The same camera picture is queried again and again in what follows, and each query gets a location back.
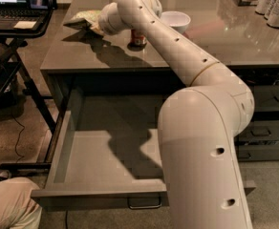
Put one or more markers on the metal drawer handle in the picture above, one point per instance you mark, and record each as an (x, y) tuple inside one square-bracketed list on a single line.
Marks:
[(142, 203)]

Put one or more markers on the green jalapeno chip bag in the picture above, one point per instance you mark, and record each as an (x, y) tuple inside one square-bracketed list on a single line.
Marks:
[(85, 20)]

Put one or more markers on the smartphone on stand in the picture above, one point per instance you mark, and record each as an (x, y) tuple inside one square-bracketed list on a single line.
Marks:
[(42, 4)]

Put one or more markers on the white ceramic bowl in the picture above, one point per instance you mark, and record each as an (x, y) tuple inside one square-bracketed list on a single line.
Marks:
[(177, 20)]

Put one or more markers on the black laptop stand cart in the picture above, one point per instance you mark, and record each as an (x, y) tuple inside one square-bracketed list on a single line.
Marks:
[(11, 61)]

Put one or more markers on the person's knee in beige trousers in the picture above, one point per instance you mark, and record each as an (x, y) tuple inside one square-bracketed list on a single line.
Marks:
[(17, 209)]

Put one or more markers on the open grey top drawer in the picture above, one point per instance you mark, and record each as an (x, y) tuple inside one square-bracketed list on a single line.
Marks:
[(108, 151)]

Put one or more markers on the yellow sticky note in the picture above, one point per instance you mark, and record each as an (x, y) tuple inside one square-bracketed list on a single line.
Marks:
[(24, 25)]

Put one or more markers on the orange soda can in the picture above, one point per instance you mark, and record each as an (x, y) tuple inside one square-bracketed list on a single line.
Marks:
[(137, 39)]

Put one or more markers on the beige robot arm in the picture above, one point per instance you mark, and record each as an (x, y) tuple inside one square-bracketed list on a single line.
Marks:
[(197, 124)]

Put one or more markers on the grey counter cabinet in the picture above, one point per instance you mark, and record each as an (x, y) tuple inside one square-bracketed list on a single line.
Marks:
[(237, 36)]

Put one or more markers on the grey lower right drawer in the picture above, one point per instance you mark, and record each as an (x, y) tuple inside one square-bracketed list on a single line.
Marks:
[(258, 153)]

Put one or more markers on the grey middle right drawer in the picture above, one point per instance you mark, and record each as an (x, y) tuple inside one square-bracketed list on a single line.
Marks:
[(261, 131)]

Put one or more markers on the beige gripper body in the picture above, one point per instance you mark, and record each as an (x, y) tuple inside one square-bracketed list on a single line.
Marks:
[(105, 23)]

